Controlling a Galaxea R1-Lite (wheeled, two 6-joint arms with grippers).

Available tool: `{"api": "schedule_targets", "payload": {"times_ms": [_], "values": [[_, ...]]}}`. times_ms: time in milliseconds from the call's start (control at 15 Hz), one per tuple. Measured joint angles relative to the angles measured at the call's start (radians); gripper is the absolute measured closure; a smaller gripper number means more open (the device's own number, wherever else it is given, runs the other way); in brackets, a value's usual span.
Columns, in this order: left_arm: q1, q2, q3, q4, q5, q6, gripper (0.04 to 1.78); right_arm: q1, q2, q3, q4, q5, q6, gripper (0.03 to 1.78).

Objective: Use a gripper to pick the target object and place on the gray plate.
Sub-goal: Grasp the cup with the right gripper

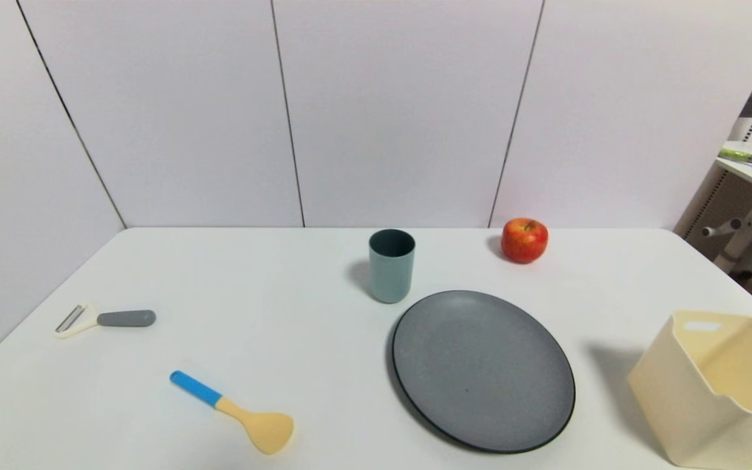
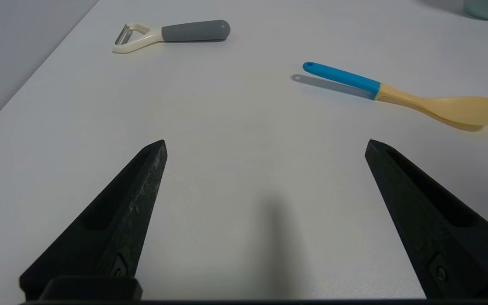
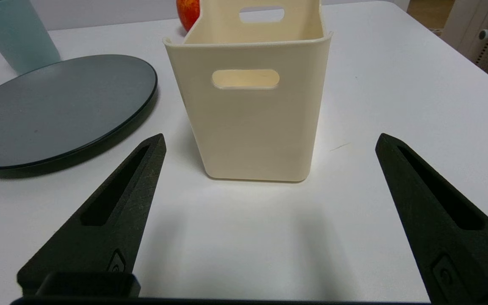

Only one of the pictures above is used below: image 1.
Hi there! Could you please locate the red apple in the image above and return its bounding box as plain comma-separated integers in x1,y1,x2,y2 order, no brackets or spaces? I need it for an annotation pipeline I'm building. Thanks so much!
501,218,550,265

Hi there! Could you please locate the gray handled cream peeler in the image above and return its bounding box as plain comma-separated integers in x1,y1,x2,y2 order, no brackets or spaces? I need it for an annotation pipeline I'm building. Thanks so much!
54,303,157,339

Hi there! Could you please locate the teal plastic cup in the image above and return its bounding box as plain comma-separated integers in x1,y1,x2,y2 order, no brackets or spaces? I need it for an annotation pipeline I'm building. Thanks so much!
368,228,416,304

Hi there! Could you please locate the blue handled cream spoon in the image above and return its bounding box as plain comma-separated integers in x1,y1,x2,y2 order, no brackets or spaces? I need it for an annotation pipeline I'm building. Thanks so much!
169,370,295,456

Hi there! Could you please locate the gray round plate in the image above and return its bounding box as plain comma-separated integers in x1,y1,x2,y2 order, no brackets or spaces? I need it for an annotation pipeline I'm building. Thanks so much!
392,290,576,455

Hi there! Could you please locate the cream plastic basket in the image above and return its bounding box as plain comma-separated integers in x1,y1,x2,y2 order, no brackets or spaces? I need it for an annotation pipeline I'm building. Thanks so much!
627,310,752,470

